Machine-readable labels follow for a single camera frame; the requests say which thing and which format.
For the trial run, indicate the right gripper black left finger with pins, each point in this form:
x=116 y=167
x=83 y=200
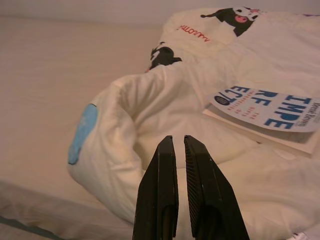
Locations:
x=157 y=195

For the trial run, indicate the teal fabric bed base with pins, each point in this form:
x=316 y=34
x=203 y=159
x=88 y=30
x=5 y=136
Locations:
x=15 y=225

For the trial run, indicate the cream cartoon print blanket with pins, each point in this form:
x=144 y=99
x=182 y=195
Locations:
x=175 y=100

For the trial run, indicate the white blue-lettered paperback book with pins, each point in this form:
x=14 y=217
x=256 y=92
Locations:
x=262 y=110

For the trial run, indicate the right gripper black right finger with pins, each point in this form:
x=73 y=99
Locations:
x=210 y=200

